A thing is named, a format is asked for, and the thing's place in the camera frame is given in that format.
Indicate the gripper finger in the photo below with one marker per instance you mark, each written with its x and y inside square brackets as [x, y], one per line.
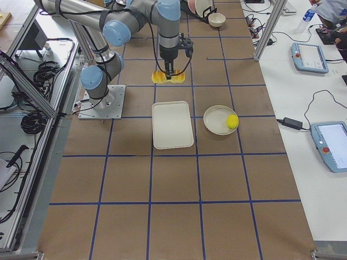
[169, 70]

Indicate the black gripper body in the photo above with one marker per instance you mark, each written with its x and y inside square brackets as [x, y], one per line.
[168, 55]

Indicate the striped bread roll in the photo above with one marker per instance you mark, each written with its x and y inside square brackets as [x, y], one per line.
[160, 77]

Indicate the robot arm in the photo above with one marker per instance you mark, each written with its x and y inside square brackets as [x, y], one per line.
[115, 26]

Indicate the black plate rack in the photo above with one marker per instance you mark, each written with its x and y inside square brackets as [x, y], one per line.
[204, 18]

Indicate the pink plate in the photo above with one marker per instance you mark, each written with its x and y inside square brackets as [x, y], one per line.
[192, 6]

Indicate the cream plate in rack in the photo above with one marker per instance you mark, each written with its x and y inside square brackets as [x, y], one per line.
[201, 6]

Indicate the cream bowl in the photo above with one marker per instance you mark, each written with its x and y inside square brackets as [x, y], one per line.
[216, 20]

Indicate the white rectangular tray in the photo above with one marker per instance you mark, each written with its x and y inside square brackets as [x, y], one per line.
[171, 125]

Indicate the cream shallow dish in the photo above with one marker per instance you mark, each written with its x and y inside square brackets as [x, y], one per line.
[214, 119]

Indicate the yellow lemon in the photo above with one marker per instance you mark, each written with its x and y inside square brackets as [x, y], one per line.
[232, 121]

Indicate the black power adapter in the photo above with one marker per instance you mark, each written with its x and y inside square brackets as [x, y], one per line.
[292, 123]

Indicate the blue teach pendant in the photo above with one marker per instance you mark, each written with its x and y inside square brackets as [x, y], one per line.
[309, 58]
[330, 141]

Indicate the water bottle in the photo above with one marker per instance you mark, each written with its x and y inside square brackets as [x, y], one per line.
[305, 20]

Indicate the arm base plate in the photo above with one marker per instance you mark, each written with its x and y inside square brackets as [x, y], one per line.
[111, 106]

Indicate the aluminium frame post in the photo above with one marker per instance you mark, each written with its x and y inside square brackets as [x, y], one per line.
[270, 25]

